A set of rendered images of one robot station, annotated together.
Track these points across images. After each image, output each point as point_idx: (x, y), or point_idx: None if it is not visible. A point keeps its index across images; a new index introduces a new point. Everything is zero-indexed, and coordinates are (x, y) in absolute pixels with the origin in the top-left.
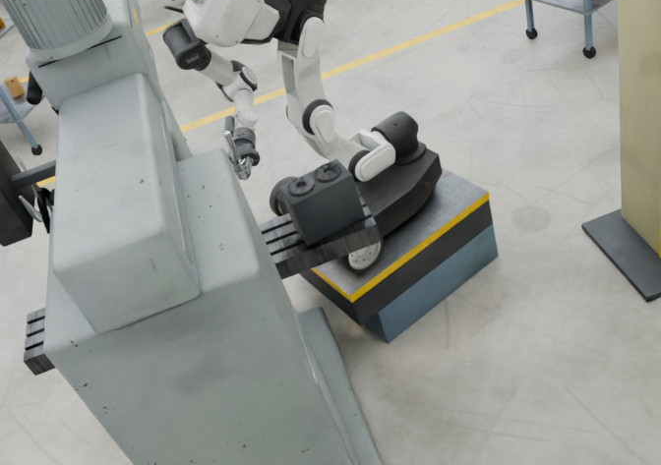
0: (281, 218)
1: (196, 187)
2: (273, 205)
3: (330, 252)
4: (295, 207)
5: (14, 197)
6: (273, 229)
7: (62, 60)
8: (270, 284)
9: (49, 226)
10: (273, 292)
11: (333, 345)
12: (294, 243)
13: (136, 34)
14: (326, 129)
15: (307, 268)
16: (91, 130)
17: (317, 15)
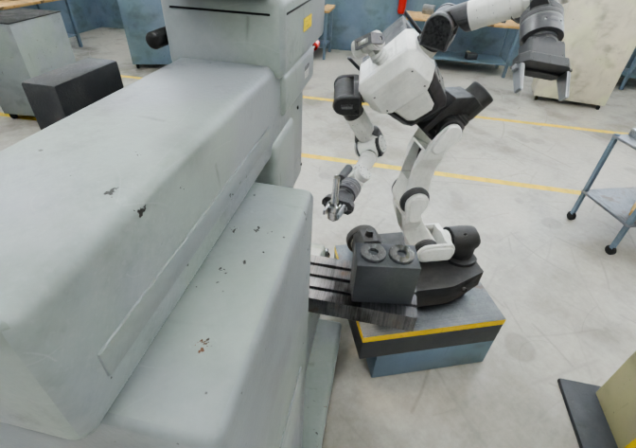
0: (344, 262)
1: (250, 224)
2: (348, 239)
3: (365, 315)
4: (358, 269)
5: None
6: (334, 267)
7: (196, 11)
8: (245, 431)
9: None
10: (249, 436)
11: (333, 361)
12: (342, 291)
13: (290, 27)
14: (415, 212)
15: (341, 316)
16: (163, 93)
17: (460, 124)
